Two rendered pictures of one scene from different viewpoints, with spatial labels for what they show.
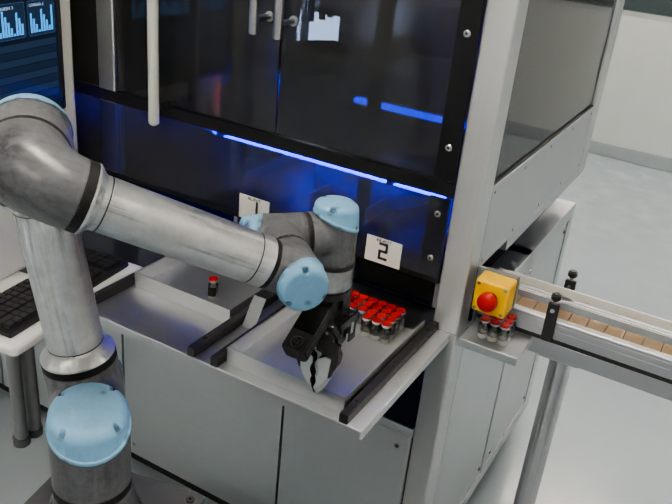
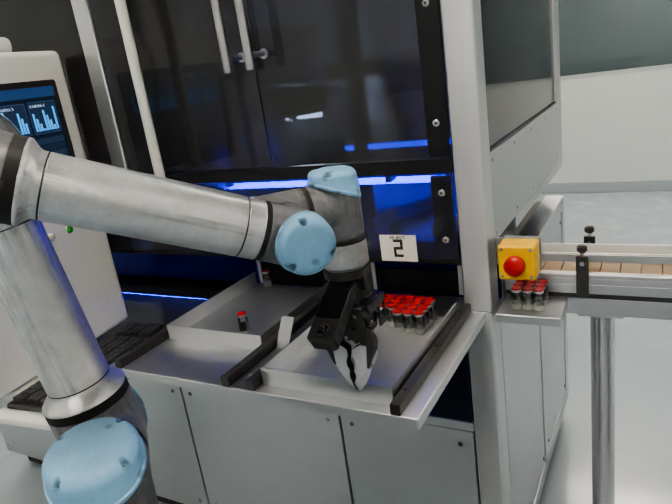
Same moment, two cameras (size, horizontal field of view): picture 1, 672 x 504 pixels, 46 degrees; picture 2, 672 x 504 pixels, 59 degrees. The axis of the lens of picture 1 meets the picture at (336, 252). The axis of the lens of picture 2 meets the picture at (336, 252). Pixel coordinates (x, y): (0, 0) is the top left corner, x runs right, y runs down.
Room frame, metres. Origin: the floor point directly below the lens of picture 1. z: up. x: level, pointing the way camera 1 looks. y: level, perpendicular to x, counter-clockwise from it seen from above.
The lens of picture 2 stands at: (0.30, -0.03, 1.41)
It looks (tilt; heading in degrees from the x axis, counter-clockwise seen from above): 17 degrees down; 3
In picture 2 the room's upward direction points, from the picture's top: 8 degrees counter-clockwise
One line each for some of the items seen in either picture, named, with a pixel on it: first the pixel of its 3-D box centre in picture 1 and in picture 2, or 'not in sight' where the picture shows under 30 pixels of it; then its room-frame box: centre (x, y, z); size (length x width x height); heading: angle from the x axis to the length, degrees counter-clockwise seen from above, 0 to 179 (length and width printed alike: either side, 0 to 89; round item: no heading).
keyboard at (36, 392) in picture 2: (51, 286); (96, 361); (1.58, 0.65, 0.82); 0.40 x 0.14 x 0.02; 159
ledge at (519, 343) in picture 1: (498, 338); (533, 306); (1.47, -0.37, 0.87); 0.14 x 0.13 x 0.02; 152
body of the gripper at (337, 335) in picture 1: (328, 314); (352, 299); (1.18, 0.00, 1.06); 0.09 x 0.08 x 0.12; 152
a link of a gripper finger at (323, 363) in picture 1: (329, 369); (368, 360); (1.17, -0.01, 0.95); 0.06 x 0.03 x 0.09; 152
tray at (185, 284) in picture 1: (228, 269); (257, 305); (1.60, 0.24, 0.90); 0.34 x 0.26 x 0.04; 152
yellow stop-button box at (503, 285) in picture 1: (495, 292); (519, 257); (1.44, -0.34, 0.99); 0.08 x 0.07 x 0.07; 152
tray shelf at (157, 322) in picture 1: (272, 315); (305, 335); (1.46, 0.12, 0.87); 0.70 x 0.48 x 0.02; 62
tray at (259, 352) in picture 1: (330, 340); (365, 341); (1.34, -0.01, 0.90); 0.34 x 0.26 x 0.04; 152
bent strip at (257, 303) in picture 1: (239, 322); (271, 344); (1.36, 0.18, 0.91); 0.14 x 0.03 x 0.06; 153
